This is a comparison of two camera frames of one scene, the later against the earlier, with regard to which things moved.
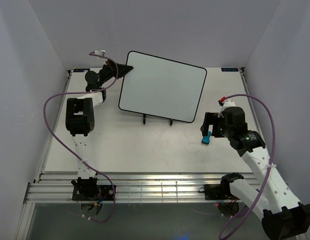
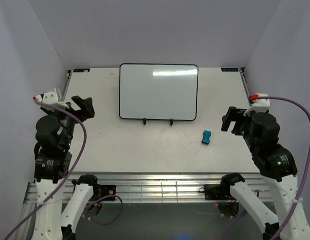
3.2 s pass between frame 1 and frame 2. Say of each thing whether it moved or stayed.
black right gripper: moved
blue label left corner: stayed
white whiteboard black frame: moved
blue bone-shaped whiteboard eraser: stayed
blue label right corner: stayed
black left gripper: moved
